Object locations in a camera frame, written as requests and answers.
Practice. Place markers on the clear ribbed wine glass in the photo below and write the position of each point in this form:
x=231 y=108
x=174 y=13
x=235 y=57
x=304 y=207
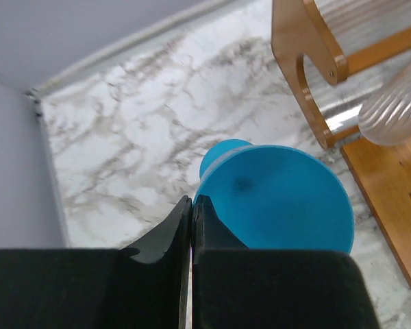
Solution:
x=385 y=117

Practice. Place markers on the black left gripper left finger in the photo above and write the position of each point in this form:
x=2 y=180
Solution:
x=143 y=285

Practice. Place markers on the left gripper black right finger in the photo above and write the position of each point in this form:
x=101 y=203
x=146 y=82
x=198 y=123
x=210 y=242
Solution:
x=237 y=287

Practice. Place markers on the wooden rack base board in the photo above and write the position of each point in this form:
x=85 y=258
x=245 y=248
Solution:
x=383 y=175

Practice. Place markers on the wooden shelf rack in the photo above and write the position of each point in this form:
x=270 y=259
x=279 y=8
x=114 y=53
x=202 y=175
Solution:
x=336 y=54

